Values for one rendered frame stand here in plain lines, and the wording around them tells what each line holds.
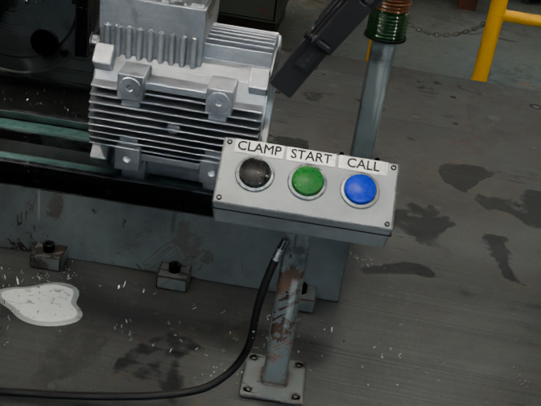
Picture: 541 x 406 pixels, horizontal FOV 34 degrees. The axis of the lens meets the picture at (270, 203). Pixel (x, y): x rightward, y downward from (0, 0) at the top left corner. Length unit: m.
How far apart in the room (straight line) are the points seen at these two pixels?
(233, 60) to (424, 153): 0.61
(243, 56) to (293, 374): 0.36
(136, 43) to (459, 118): 0.85
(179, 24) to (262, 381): 0.41
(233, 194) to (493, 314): 0.48
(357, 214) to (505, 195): 0.68
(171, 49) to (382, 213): 0.33
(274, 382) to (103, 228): 0.30
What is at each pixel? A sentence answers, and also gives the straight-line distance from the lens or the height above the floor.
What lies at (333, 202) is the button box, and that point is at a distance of 0.82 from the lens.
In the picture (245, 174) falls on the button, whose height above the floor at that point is 1.07.
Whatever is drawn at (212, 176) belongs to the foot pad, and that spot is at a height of 0.97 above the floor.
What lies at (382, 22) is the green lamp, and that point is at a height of 1.06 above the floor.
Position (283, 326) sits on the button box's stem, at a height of 0.89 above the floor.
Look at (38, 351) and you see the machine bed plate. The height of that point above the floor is 0.80.
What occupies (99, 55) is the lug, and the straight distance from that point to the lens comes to 1.02.
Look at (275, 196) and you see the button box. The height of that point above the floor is 1.05.
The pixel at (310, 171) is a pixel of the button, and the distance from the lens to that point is 0.83.
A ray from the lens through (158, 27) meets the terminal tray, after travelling 1.01.
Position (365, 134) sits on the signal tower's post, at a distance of 1.40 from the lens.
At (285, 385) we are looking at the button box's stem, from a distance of 0.99.
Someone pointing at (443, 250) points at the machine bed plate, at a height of 0.80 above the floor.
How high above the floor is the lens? 1.46
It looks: 30 degrees down
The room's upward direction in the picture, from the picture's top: 8 degrees clockwise
